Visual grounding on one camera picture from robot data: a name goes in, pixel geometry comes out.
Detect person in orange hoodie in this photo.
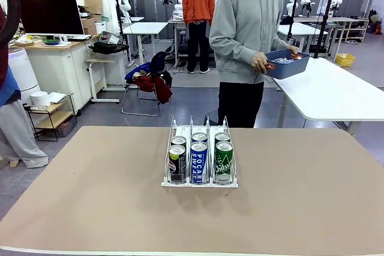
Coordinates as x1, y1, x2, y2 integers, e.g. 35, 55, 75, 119
182, 0, 216, 74

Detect person in grey hoodie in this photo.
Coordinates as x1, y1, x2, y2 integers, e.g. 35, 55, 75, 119
209, 0, 298, 129

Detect person's right forearm grey sleeve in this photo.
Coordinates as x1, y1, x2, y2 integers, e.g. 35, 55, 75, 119
209, 32, 256, 67

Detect cardboard box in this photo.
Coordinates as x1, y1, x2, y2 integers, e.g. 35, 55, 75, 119
83, 0, 103, 16
80, 16, 98, 35

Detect green Chilsung cider can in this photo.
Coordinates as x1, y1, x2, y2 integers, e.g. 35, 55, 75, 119
214, 141, 234, 185
214, 132, 232, 143

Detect person's left forearm grey sleeve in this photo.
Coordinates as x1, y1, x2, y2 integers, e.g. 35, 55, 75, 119
271, 35, 291, 53

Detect yellow plastic crate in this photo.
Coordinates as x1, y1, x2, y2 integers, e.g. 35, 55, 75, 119
335, 53, 356, 67

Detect red jacket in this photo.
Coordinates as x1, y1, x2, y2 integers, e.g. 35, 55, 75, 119
133, 74, 173, 106

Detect white cabinet wooden top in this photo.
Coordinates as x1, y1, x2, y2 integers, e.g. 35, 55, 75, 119
11, 34, 127, 113

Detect white round humidifier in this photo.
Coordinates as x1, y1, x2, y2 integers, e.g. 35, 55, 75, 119
29, 91, 52, 107

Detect black braided cable hose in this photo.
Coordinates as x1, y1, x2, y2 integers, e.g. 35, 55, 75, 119
0, 0, 21, 49

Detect large white table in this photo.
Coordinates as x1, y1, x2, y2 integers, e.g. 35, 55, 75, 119
272, 57, 384, 137

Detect black tripod stand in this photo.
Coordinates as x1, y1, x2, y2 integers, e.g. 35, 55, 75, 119
286, 0, 301, 44
313, 0, 337, 59

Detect black office chair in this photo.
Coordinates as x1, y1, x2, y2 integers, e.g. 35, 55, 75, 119
121, 51, 173, 118

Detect white background table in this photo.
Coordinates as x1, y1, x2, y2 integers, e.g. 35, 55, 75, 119
277, 22, 328, 55
122, 22, 169, 65

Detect black Pepsi can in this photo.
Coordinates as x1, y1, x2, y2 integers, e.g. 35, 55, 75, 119
168, 144, 187, 185
170, 135, 187, 149

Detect black bag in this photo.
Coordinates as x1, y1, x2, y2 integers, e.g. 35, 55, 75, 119
88, 41, 130, 55

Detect person in grey trousers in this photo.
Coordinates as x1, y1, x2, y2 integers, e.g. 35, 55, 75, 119
0, 3, 49, 169

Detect white air purifier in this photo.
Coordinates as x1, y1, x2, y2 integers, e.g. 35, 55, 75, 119
7, 46, 41, 101

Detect white rolling side table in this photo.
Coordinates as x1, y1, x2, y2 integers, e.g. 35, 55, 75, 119
85, 57, 127, 104

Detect blue Pocari Sweat can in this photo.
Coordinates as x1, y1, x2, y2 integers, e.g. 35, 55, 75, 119
190, 141, 209, 185
191, 132, 208, 144

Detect black computer monitor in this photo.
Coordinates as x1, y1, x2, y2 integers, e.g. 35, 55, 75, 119
19, 0, 85, 37

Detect clear plastic tray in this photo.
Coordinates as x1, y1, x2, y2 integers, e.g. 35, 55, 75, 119
98, 31, 123, 45

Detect wooden shelf bench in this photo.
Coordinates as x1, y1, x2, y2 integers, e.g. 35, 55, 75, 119
293, 16, 370, 44

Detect white wire can dispenser rack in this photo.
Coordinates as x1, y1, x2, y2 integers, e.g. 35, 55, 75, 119
161, 115, 240, 189

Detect person's right hand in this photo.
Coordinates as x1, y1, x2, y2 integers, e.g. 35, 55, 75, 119
250, 52, 272, 74

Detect blue jacket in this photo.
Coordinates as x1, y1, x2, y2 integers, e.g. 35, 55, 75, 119
125, 62, 154, 85

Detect blue plastic bin orange handles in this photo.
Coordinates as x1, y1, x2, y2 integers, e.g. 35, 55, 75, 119
264, 49, 311, 80

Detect small black wooden shelf rack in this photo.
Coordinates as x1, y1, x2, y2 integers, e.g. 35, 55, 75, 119
23, 92, 77, 142

